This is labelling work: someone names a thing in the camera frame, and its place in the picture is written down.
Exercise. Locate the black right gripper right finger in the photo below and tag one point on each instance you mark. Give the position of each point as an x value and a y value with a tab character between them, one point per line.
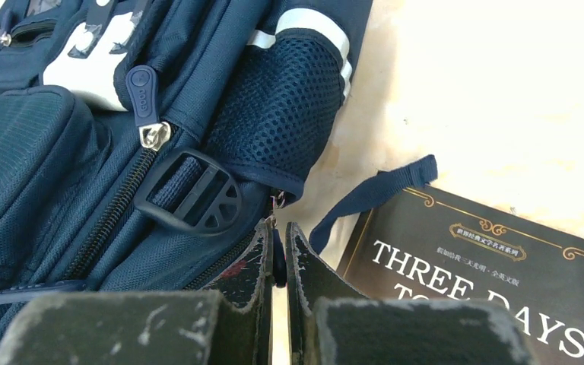
331	322

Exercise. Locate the Three Days To See book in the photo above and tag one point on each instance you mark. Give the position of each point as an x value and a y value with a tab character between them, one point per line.
427	243

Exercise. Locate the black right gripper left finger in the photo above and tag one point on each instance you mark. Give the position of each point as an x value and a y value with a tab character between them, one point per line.
228	321

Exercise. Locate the navy blue student backpack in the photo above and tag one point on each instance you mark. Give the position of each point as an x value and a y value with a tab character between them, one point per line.
142	142

